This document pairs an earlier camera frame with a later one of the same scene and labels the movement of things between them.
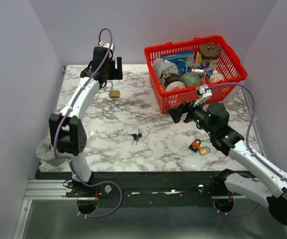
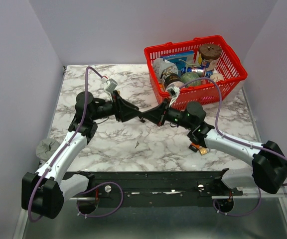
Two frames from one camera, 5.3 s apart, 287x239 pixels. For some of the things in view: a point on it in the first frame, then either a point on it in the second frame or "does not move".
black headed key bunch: [136, 137] → [141, 119]
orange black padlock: [195, 145] does not move
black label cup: [173, 81] does not move
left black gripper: [116, 73] → [122, 110]
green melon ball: [191, 79] does not move
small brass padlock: [203, 150] does not move
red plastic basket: [230, 63] does not move
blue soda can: [201, 71] does not move
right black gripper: [177, 113] → [156, 115]
